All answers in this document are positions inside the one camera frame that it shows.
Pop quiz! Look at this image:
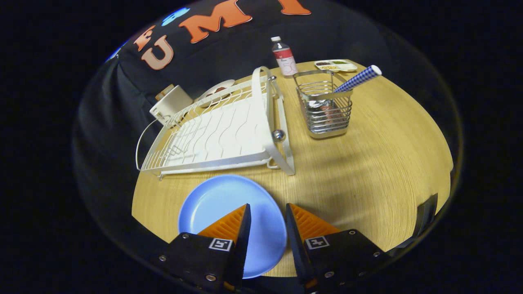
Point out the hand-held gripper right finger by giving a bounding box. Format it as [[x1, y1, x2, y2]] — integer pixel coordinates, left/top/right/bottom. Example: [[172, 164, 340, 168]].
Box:
[[285, 203, 393, 292]]

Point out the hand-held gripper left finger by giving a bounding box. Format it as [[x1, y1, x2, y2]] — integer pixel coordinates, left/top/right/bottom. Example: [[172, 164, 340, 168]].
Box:
[[153, 203, 252, 292]]

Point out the blue plate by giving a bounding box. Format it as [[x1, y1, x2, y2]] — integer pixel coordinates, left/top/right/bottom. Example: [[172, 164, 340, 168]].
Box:
[[178, 175, 288, 279]]

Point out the white wire dish rack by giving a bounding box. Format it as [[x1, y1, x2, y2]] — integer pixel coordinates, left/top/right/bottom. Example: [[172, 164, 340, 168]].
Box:
[[135, 66, 296, 180]]

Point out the silver wire basket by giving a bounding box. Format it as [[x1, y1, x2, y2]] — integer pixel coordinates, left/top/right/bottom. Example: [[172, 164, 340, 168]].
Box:
[[293, 69, 353, 139]]

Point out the spoon with checkered handle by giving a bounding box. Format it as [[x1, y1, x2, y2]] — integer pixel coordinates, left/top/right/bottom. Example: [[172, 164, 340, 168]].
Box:
[[306, 65, 382, 117]]

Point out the small round white dish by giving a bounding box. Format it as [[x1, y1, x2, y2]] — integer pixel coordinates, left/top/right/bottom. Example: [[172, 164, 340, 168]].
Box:
[[195, 79, 236, 107]]

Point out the white toaster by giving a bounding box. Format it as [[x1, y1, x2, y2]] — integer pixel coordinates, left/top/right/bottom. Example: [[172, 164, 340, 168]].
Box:
[[149, 84, 193, 125]]

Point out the toast slice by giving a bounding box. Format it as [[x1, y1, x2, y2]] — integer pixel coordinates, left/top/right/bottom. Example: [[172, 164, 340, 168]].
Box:
[[155, 84, 174, 101]]

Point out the black backdrop cloth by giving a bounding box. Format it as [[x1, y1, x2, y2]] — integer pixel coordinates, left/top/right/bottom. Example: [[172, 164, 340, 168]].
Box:
[[73, 0, 409, 229]]

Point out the clear bottle red label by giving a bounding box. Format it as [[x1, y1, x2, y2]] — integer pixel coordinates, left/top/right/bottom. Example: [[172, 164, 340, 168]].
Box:
[[271, 36, 299, 77]]

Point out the white divided condiment tray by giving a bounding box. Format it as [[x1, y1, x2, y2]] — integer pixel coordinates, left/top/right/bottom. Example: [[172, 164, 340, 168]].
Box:
[[314, 59, 358, 73]]

